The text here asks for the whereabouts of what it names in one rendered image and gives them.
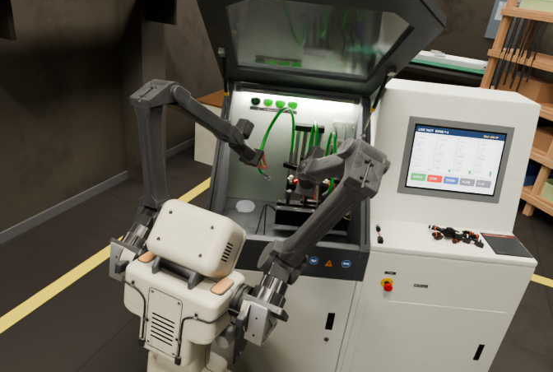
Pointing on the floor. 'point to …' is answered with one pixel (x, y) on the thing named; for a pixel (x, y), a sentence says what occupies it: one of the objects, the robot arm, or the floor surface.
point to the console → (519, 274)
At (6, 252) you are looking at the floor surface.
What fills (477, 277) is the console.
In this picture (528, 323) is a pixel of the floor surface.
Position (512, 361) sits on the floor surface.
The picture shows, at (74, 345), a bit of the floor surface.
